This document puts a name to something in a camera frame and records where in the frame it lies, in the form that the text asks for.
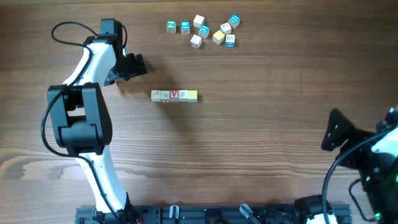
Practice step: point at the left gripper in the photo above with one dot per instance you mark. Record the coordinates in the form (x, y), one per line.
(134, 70)

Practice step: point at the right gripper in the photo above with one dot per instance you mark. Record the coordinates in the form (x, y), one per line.
(341, 124)

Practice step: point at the plain beige wooden block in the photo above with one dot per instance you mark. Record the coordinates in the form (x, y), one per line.
(156, 95)

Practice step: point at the red bottom wooden block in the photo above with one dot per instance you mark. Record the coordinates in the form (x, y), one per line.
(165, 96)

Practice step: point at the red V letter block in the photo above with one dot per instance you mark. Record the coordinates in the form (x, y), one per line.
(174, 96)

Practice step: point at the white bird picture block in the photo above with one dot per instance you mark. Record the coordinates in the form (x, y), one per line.
(183, 95)

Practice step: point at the blue sided wooden block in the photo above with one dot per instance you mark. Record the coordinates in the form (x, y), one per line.
(192, 96)

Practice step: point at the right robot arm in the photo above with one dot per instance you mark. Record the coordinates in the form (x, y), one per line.
(379, 185)

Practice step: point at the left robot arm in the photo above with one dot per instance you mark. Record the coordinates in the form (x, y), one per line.
(77, 124)

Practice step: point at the green N letter block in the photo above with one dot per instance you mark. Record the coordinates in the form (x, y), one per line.
(171, 27)

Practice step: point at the blue L letter block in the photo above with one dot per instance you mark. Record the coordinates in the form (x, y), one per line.
(185, 27)

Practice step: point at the red edged wooden block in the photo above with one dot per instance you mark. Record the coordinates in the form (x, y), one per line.
(196, 41)

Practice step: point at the blue D letter block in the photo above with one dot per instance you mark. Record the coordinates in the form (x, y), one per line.
(204, 31)

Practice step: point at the plain top wooden block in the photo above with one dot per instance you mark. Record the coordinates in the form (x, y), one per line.
(198, 21)

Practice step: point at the yellow top wooden block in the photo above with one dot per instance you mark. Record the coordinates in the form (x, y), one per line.
(218, 37)

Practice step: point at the blue edged picture block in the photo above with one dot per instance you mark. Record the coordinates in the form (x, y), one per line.
(226, 28)

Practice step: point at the blue picture wooden block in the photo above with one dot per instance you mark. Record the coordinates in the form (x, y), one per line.
(230, 40)

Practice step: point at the blue top corner block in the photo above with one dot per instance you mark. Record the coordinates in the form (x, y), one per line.
(234, 21)

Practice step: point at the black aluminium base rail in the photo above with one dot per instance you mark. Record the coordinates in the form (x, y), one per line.
(276, 213)

